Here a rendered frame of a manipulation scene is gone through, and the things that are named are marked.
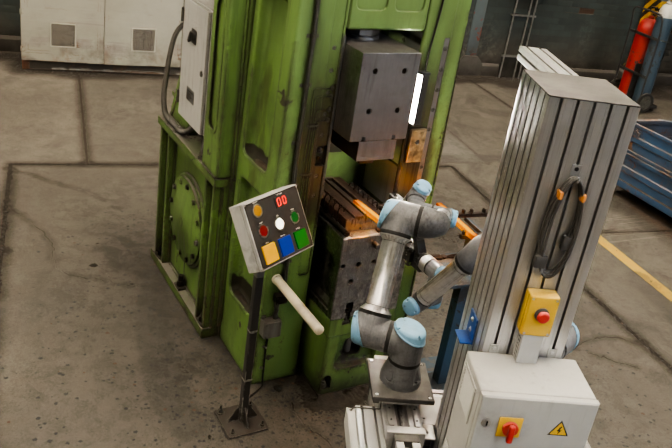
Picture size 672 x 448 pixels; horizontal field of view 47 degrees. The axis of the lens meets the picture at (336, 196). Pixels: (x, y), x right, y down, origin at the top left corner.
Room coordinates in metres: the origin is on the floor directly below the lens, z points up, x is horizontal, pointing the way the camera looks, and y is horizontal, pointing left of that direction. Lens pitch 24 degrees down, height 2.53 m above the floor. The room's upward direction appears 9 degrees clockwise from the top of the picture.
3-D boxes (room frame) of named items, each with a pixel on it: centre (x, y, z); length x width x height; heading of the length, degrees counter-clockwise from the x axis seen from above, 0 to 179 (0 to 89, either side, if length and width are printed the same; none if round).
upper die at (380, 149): (3.43, -0.03, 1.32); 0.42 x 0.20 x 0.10; 33
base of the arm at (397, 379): (2.30, -0.33, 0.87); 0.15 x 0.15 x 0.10
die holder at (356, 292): (3.47, -0.08, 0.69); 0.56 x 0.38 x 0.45; 33
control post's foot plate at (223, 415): (2.89, 0.28, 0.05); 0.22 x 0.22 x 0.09; 33
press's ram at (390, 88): (3.45, -0.07, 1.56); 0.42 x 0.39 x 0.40; 33
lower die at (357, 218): (3.43, -0.03, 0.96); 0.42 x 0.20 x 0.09; 33
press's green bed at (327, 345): (3.47, -0.08, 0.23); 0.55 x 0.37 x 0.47; 33
